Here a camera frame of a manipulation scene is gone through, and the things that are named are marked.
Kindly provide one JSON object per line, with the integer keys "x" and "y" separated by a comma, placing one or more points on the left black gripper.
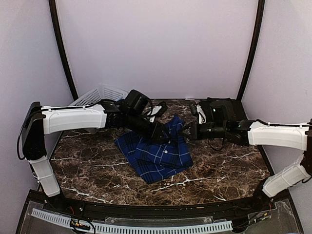
{"x": 157, "y": 131}

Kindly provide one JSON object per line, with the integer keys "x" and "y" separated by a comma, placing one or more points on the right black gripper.
{"x": 194, "y": 132}

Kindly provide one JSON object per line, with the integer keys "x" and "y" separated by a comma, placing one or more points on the blue plaid long sleeve shirt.
{"x": 155, "y": 162}

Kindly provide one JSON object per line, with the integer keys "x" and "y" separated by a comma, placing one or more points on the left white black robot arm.
{"x": 104, "y": 114}

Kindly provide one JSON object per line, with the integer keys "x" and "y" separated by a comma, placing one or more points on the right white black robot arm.
{"x": 249, "y": 132}

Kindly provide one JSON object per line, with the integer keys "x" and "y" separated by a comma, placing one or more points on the folded black shirt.
{"x": 223, "y": 109}

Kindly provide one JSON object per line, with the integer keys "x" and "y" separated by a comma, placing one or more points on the white plastic mesh basket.
{"x": 103, "y": 91}

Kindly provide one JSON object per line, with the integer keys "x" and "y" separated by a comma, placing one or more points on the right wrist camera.
{"x": 197, "y": 111}

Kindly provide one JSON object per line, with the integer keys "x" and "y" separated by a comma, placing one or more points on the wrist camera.
{"x": 157, "y": 111}
{"x": 197, "y": 111}

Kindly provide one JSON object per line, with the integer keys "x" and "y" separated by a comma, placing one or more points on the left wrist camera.
{"x": 157, "y": 111}

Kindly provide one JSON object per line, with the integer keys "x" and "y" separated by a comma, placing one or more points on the white slotted cable duct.
{"x": 114, "y": 225}

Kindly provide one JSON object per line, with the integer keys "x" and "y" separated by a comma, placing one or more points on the right black frame post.
{"x": 252, "y": 50}

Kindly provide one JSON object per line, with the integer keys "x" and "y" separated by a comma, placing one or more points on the black frame post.
{"x": 61, "y": 48}
{"x": 252, "y": 50}

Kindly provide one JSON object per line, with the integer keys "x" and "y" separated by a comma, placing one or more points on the left black frame post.
{"x": 61, "y": 48}

